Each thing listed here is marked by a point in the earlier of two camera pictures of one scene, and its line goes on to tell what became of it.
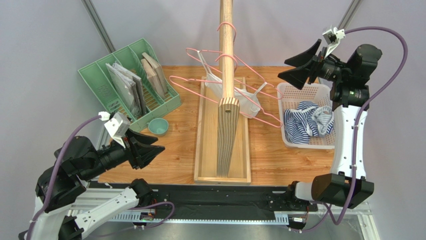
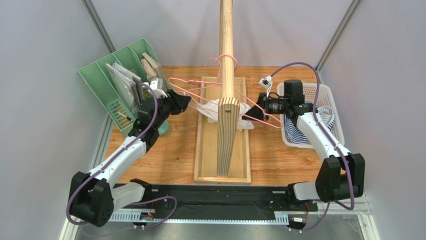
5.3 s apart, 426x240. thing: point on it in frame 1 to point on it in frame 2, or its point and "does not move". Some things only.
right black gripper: [317, 66] to [261, 106]
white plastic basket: [289, 96] does not move
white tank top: [249, 103] to [210, 109]
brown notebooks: [155, 75] does not move
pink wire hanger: [280, 95] to [217, 83]
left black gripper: [144, 155] to [178, 102]
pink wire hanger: [278, 123] to [279, 125]
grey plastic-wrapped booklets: [130, 88] does not move
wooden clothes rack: [222, 155] does not move
